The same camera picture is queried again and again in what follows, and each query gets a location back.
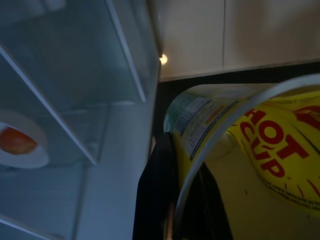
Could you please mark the noodle cup peeled lid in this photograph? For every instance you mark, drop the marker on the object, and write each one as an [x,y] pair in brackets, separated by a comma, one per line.
[275,150]

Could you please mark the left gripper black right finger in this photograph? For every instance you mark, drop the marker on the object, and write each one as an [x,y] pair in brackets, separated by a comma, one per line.
[210,212]

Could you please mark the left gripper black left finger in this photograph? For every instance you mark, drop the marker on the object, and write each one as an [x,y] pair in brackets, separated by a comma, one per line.
[155,187]

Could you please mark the glass fridge shelf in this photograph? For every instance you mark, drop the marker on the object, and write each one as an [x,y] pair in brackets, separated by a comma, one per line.
[130,58]
[50,108]

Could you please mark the dark grey fridge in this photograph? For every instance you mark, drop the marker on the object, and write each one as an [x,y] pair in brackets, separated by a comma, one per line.
[112,200]

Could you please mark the orange round fruit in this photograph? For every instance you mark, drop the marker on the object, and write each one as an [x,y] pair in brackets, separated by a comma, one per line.
[15,141]

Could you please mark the white bowl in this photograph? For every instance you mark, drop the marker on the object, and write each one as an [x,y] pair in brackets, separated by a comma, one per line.
[41,150]

